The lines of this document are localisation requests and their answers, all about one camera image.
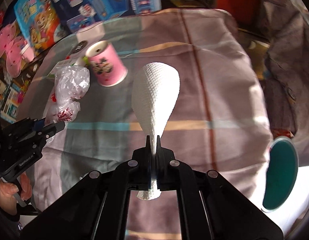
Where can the paw patrol toy box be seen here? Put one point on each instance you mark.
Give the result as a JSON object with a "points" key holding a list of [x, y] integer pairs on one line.
{"points": [[39, 23]]}

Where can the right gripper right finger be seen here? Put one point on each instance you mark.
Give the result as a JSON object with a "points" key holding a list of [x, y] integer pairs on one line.
{"points": [[210, 207]]}

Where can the white textured paper napkin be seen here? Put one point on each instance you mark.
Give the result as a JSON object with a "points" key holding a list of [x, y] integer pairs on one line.
{"points": [[155, 91]]}

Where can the grey knitted sofa cover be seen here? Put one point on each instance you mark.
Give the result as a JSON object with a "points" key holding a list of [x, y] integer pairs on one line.
{"points": [[286, 82]]}

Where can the black round coaster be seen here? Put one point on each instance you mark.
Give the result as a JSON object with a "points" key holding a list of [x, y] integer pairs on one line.
{"points": [[79, 47]]}

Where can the teal trash bin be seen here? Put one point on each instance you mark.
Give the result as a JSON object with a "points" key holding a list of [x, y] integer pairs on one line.
{"points": [[281, 173]]}

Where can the left hand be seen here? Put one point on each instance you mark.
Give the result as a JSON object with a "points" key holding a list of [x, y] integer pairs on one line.
{"points": [[7, 191]]}

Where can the pink plaid tablecloth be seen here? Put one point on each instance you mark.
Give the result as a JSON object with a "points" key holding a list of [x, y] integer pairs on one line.
{"points": [[219, 121]]}

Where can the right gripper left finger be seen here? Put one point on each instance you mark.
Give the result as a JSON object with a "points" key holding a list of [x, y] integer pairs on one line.
{"points": [[97, 206]]}

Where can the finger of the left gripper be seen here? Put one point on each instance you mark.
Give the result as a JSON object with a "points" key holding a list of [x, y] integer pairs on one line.
{"points": [[38, 124], [52, 129]]}

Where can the pink cartoon cup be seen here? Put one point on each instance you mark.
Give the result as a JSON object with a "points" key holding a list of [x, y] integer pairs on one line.
{"points": [[106, 64]]}

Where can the crumpled clear plastic bag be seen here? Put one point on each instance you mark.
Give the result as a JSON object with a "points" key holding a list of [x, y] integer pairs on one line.
{"points": [[71, 84]]}

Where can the pink butterfly wings toy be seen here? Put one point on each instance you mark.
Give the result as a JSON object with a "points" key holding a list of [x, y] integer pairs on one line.
{"points": [[11, 45]]}

